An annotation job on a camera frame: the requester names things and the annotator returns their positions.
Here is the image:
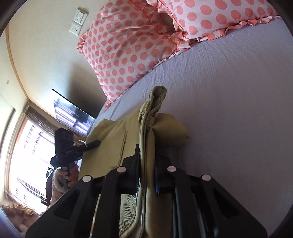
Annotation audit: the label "khaki pants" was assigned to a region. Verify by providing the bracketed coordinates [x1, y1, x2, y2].
[79, 86, 189, 237]

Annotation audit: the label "person's left hand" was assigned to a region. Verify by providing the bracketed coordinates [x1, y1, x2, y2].
[56, 165, 79, 188]

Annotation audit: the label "brown window curtain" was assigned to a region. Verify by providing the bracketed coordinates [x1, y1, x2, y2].
[23, 102, 85, 145]

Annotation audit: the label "left polka dot pillow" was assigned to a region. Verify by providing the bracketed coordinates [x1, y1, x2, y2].
[77, 1, 190, 108]

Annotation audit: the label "polka dot pillow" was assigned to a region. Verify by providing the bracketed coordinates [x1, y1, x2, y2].
[77, 1, 190, 108]
[147, 0, 280, 42]

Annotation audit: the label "lavender bed sheet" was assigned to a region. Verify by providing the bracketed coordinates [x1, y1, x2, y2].
[97, 19, 292, 235]

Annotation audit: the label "right polka dot pillow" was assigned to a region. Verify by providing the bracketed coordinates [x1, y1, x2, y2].
[147, 0, 280, 42]

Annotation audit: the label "wall mounted television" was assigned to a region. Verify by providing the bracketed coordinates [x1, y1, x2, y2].
[52, 89, 95, 137]

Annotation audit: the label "white wall outlet plate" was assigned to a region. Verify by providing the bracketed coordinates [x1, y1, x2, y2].
[68, 21, 82, 36]

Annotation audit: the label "white wall switch plate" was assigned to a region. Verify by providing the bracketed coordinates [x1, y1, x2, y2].
[73, 8, 88, 25]

